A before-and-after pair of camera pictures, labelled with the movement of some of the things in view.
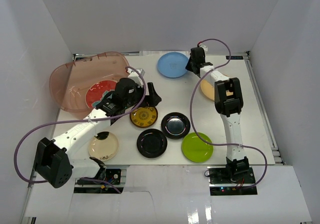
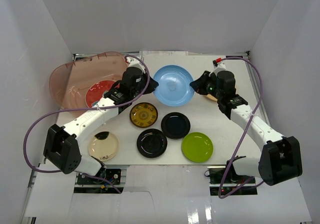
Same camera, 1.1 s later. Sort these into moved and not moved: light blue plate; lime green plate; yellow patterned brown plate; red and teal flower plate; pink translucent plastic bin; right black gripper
Moved: light blue plate; right black gripper
Not moved: red and teal flower plate; yellow patterned brown plate; lime green plate; pink translucent plastic bin
